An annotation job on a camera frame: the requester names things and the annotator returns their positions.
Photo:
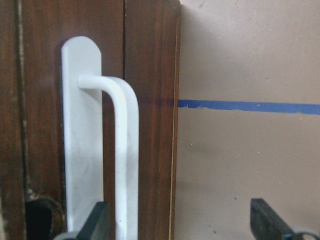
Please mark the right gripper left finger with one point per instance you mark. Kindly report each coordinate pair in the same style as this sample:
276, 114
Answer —
97, 225

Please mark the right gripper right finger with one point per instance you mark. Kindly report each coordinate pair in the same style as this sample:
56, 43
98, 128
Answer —
266, 224

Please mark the wooden drawer with white handle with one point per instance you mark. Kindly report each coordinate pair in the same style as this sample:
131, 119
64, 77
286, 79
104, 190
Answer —
139, 42

